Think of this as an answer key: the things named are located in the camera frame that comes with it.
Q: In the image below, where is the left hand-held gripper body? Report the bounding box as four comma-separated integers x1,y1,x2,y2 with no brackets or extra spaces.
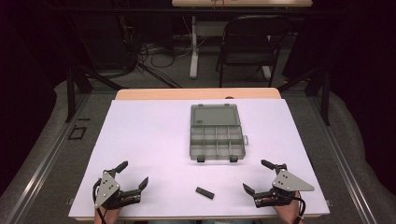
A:
92,169,142,211

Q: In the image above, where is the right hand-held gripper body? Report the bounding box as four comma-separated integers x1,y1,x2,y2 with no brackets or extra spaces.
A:
253,163,316,209

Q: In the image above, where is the small black rectangular block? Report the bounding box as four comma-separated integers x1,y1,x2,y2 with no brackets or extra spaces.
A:
195,186,216,200

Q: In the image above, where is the grey plastic compartment box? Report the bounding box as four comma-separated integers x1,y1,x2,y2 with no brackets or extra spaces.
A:
189,103,249,163

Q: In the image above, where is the person's left hand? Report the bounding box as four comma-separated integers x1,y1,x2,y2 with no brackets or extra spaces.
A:
93,205,122,224

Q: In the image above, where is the person's right hand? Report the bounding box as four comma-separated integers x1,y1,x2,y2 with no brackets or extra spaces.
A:
273,191,304,224

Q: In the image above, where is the white table board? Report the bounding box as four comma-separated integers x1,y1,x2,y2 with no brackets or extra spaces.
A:
67,98,331,219

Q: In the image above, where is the wooden table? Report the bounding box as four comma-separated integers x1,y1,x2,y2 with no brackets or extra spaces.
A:
74,87,323,222

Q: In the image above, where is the black folding chair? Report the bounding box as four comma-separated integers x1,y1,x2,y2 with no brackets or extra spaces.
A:
216,14,292,89

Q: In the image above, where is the aluminium floor rail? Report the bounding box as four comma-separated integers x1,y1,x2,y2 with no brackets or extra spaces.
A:
306,92,378,224
3,92,92,224

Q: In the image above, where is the black metal frame post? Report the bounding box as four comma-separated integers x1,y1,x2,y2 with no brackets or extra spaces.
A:
64,62,125,123
277,63,332,127

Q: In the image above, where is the bundle of black floor cables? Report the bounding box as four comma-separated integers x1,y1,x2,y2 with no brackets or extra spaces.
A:
124,18,185,90

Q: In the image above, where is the white desk frame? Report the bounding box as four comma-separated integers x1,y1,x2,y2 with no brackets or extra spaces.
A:
189,15,273,80

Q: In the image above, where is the black horizontal frame bar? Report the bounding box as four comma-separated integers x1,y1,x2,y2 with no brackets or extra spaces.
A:
46,7,347,16

